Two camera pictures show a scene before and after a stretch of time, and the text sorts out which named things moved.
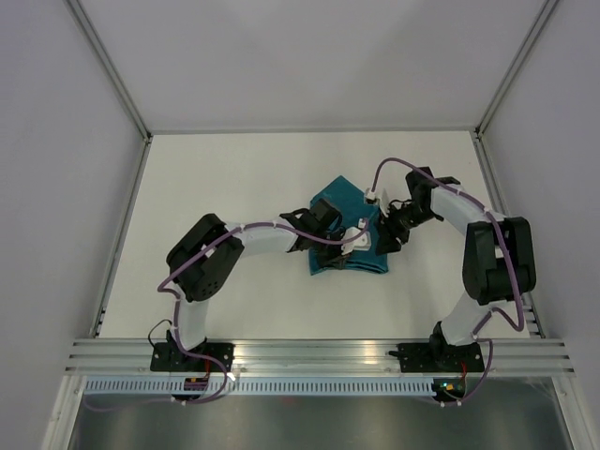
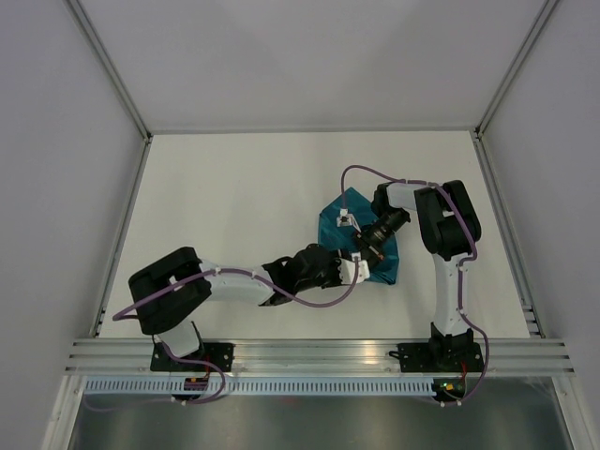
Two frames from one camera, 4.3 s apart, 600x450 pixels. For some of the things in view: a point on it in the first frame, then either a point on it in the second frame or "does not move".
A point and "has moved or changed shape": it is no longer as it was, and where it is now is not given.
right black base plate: (440, 357) does not move
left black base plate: (166, 357) does not move
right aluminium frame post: (514, 65) does not move
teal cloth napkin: (354, 209) has moved or changed shape
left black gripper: (337, 261) to (336, 254)
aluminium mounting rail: (319, 356) does not move
